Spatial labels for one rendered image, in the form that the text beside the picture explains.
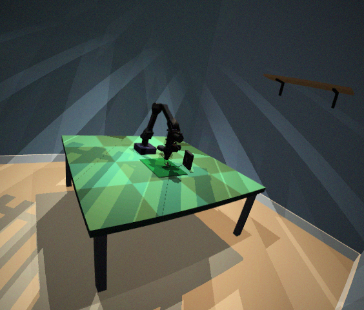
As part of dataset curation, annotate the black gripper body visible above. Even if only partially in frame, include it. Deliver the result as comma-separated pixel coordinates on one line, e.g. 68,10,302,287
157,138,176,152

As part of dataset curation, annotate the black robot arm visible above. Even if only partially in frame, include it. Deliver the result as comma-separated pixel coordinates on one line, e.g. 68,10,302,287
140,103,184,152

